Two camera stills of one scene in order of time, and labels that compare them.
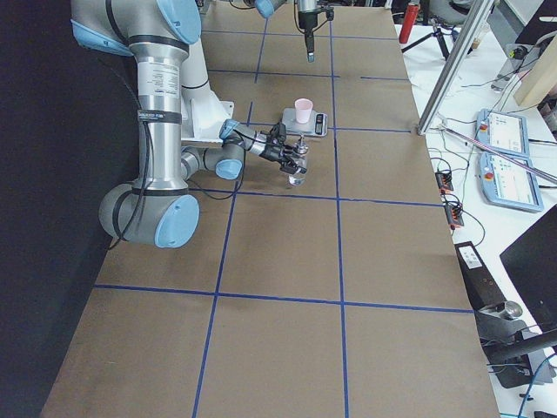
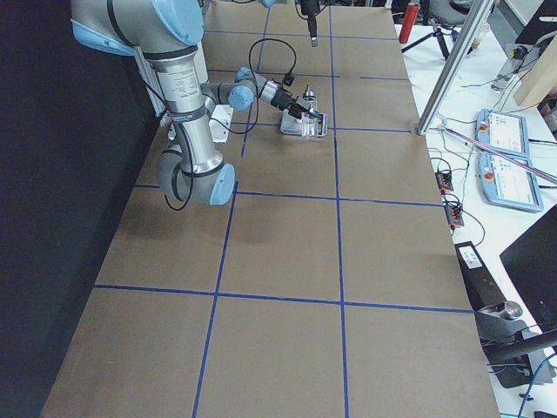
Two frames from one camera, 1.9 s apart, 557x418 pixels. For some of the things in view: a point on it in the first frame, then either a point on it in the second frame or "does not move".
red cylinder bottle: x=412 y=13 does not move
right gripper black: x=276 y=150 to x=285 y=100
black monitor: x=532 y=263 does not move
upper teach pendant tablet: x=502 y=131 does not move
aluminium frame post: x=455 y=66 does not move
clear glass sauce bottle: x=298 y=180 to x=310 y=119
